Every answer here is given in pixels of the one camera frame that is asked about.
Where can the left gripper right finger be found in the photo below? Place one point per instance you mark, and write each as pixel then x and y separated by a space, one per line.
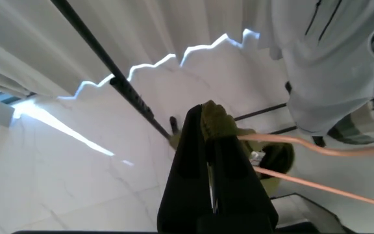
pixel 242 201

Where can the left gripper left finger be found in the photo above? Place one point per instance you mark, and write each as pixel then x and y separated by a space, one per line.
pixel 183 201

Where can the green garment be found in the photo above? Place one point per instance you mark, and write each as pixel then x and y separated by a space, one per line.
pixel 217 122

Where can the pink clothes hanger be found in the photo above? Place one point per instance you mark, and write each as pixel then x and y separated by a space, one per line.
pixel 320 150

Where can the pale grey shorts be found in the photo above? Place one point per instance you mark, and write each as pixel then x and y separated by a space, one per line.
pixel 330 81

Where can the white laundry basket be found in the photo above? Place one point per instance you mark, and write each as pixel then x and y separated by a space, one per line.
pixel 356 130

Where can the black clothes rack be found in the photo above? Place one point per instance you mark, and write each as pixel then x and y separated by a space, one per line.
pixel 93 42

